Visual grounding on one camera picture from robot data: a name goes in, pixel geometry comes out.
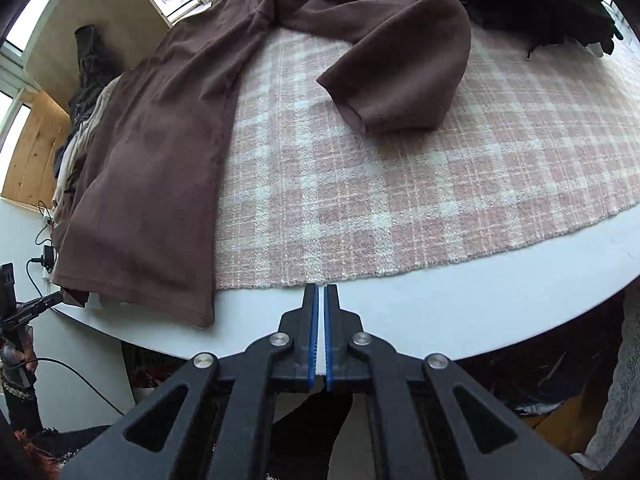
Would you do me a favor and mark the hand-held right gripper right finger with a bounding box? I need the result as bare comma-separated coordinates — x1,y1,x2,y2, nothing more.
324,284,584,480

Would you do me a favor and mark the black clothes pile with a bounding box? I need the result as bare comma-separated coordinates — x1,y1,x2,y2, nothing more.
430,0,625,58

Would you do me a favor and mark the pine slatted board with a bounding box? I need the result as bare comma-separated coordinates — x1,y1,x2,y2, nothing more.
2,90,72,207

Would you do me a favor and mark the brown long-sleeve garment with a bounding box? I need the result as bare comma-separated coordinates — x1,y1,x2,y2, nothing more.
52,0,472,330

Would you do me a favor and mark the beige knit garment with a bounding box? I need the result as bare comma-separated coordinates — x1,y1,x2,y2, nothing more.
52,77,123,233

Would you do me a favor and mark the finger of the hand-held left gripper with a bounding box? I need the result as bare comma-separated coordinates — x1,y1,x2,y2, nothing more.
15,292,64,322

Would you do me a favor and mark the black adapter cable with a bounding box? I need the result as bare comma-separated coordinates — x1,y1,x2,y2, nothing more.
26,200,57,306

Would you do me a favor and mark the pink plaid blanket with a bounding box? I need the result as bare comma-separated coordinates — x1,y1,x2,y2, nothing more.
214,0,640,292

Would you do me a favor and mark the light plywood board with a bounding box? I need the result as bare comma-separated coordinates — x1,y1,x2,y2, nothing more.
25,0,172,92

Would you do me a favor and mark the person's left hand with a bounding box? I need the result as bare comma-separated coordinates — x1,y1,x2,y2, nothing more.
0,326,39,377

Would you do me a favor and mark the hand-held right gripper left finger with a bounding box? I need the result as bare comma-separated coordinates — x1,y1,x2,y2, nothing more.
60,284,319,480

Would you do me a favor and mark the white lace cloth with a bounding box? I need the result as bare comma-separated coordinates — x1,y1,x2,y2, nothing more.
570,285,640,472

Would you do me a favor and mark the dark grey garment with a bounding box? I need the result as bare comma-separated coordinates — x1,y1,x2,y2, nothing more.
52,25,123,196

